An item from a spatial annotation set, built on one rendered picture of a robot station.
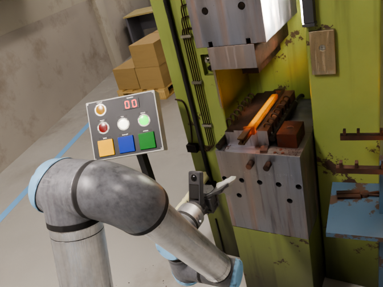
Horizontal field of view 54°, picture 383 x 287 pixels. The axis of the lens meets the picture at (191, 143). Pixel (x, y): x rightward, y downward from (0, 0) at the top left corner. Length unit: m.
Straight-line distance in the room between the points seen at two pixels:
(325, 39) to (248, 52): 0.28
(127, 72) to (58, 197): 4.63
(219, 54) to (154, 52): 3.44
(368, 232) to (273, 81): 0.95
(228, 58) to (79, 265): 1.00
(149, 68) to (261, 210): 3.57
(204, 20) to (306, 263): 1.20
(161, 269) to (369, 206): 1.43
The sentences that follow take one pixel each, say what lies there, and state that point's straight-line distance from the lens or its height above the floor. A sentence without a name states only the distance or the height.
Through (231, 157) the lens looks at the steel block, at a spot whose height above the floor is 0.89.
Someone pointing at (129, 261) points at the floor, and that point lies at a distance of 2.66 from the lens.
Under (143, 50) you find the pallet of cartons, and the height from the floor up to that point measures 0.68.
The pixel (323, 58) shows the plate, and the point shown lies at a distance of 1.53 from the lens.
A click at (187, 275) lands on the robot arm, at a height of 0.87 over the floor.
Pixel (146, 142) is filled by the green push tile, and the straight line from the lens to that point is 1.71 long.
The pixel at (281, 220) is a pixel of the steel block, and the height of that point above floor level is 0.56.
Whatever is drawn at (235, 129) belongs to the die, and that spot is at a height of 0.99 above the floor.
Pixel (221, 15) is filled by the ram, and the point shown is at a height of 1.48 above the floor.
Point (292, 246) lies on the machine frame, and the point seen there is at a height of 0.41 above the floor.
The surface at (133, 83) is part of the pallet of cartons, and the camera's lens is 5.34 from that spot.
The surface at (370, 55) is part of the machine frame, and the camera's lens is 1.53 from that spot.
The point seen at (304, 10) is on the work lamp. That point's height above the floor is 1.44.
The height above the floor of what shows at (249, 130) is 1.01.
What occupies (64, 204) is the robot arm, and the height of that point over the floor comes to 1.37.
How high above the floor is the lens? 1.74
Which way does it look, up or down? 27 degrees down
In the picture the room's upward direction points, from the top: 15 degrees counter-clockwise
